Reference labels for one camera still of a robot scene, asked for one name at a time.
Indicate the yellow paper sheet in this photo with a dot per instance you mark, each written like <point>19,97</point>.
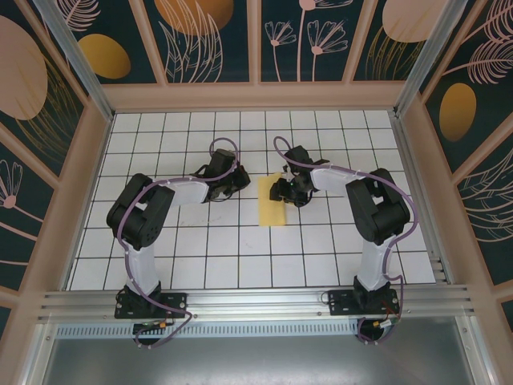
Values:
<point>272,212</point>

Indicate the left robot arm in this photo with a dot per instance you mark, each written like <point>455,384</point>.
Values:
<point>140,208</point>

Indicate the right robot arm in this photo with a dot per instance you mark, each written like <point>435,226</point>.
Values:
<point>380,212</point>

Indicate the grey metal sheet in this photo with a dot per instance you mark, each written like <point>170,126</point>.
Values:
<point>256,361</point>

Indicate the long aluminium mounting rail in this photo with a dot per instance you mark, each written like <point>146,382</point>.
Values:
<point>256,301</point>

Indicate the aluminium side rail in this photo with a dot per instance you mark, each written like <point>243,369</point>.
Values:
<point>420,192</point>

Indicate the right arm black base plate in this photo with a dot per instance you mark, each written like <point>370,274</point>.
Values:
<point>340,305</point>

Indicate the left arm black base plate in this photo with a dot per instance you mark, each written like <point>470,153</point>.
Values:
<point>176,305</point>

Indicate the aluminium frame post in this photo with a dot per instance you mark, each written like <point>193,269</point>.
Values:
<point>428,56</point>
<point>77,56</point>

